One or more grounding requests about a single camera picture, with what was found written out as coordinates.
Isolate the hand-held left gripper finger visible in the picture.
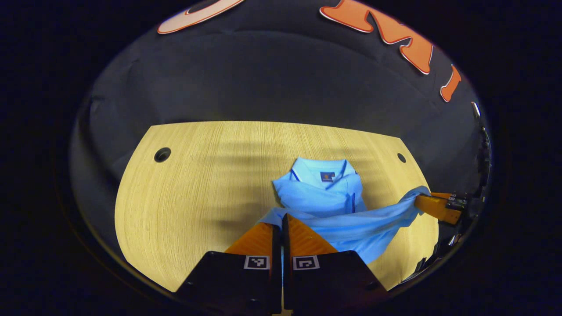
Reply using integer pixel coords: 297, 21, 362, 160
176, 222, 282, 315
283, 214, 389, 313

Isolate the light blue T-shirt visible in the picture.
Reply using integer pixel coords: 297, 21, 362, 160
258, 158, 432, 265

